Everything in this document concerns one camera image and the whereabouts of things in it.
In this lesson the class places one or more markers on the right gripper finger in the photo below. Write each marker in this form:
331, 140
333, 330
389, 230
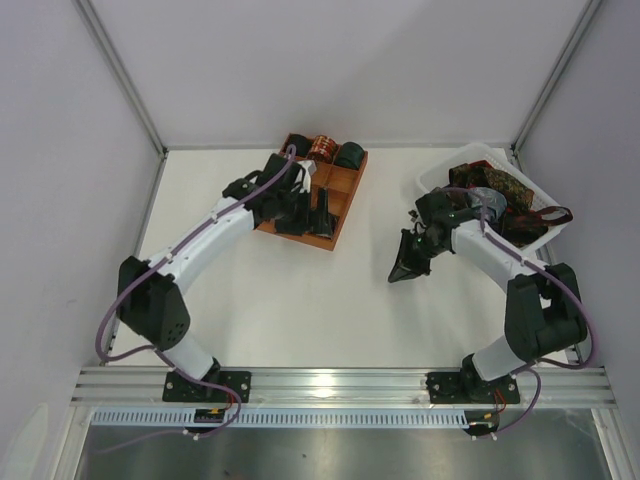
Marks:
403, 274
404, 254

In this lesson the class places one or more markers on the white plastic basket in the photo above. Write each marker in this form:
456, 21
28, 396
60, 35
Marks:
505, 165

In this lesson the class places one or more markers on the grey blue paisley tie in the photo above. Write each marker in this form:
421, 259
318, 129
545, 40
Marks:
488, 204

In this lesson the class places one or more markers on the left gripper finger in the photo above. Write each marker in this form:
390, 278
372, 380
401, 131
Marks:
297, 222
322, 220

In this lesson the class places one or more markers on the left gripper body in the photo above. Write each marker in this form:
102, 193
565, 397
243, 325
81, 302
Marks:
304, 213

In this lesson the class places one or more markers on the aluminium rail frame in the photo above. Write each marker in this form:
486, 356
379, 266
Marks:
329, 398

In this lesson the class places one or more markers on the orange wooden divided tray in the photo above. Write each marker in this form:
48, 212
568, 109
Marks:
342, 184

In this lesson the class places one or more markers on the red patterned rolled tie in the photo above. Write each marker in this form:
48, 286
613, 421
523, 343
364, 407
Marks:
323, 149

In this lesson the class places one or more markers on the dark green rolled tie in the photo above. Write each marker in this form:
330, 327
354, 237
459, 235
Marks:
301, 143

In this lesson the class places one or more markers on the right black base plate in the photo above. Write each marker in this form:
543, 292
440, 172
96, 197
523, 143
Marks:
457, 387

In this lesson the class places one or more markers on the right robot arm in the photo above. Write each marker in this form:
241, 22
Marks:
543, 313

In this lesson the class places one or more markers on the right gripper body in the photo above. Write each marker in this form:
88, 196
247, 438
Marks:
416, 250

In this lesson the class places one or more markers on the pile of dark ties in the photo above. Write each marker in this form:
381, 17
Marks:
521, 224

